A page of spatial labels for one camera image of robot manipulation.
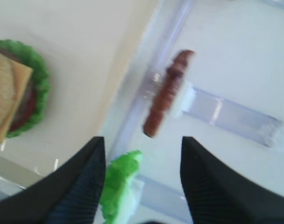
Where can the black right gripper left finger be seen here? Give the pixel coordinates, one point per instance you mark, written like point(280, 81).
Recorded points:
point(70, 195)

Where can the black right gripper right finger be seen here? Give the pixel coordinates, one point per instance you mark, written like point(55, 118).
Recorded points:
point(216, 194)

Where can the bun slice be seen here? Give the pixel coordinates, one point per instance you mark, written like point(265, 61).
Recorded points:
point(7, 89)

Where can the upright green lettuce leaf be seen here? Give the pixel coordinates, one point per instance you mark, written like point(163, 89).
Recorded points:
point(117, 200)

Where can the red tomato slice on tray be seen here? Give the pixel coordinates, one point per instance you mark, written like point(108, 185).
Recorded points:
point(25, 109)

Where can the upright brown meat patty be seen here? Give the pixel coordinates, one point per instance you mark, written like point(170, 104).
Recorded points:
point(164, 98)

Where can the yellow cheese slice on tray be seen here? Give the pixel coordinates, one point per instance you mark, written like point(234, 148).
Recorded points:
point(22, 74)

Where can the green lettuce leaf on tray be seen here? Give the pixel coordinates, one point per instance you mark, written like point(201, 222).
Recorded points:
point(40, 76)

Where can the white slider block patty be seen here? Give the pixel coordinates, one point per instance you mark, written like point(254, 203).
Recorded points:
point(183, 100)

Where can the right clear acrylic rack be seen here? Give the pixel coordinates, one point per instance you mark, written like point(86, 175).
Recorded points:
point(238, 112)

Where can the cream plastic tray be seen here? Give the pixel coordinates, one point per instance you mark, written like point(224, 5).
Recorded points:
point(88, 46)

